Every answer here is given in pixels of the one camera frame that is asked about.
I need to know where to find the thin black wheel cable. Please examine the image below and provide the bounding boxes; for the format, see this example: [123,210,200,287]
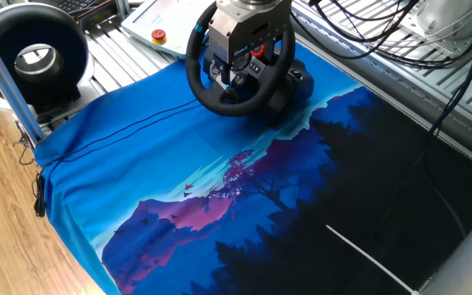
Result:
[33,98,204,219]

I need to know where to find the black round fan housing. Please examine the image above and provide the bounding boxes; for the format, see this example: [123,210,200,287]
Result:
[0,2,96,120]

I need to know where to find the dark laptop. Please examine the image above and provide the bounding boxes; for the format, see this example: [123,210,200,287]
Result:
[34,0,116,20]

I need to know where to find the white moulded housing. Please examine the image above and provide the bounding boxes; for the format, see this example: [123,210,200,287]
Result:
[399,0,472,58]

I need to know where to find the black leather steering wheel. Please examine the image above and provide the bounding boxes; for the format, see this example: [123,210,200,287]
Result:
[184,2,297,118]

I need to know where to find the white teach pendant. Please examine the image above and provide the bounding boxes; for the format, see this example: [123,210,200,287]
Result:
[120,0,217,61]

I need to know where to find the white zip tie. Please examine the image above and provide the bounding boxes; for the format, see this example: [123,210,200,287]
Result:
[324,224,420,295]

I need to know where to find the silver grey gripper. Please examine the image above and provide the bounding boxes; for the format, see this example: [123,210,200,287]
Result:
[208,0,293,103]

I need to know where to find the black steering wheel base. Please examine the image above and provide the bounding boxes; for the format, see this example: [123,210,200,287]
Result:
[260,57,315,125]

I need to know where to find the blue landscape printed cloth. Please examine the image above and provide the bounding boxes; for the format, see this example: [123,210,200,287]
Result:
[33,40,472,295]

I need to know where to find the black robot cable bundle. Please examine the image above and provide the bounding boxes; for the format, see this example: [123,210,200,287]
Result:
[292,0,472,138]

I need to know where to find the aluminium frame post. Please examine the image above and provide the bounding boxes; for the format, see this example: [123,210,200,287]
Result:
[0,11,47,148]

